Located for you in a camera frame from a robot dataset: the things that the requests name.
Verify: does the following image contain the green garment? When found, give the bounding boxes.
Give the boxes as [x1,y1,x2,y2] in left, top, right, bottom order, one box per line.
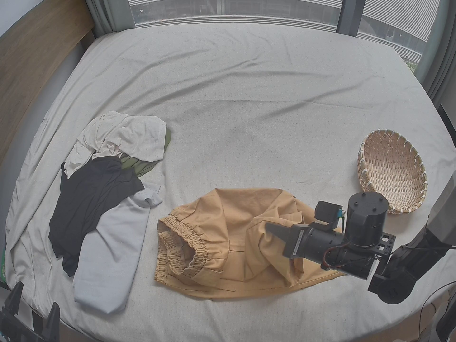
[119,125,172,179]

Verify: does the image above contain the tan shorts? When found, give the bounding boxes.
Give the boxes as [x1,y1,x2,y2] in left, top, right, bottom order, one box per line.
[154,187,348,300]

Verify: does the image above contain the pale grey garment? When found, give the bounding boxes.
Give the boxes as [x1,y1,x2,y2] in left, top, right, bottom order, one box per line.
[73,182,163,314]

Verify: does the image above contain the black cable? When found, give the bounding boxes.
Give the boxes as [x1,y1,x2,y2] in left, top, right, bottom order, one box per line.
[418,282,454,342]

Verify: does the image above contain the grey-green curtain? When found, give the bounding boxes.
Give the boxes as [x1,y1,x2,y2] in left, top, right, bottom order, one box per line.
[66,0,137,39]
[413,0,456,109]

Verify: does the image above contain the round woven basket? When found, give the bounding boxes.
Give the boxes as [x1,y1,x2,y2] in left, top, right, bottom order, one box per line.
[357,129,428,214]

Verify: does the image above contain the black garment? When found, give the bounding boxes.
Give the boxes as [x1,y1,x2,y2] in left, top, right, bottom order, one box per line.
[49,156,145,278]

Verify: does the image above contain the bed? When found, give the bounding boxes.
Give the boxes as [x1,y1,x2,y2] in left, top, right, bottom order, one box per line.
[0,0,456,342]

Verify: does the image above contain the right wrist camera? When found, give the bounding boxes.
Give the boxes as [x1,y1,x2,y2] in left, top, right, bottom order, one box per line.
[313,201,345,232]

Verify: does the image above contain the white garment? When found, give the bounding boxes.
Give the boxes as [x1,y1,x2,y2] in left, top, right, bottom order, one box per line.
[63,111,168,178]

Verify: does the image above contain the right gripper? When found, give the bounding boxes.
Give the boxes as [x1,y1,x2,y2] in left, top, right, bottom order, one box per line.
[264,222,349,269]

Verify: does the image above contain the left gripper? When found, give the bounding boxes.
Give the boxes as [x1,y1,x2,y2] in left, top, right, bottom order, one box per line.
[0,281,61,342]

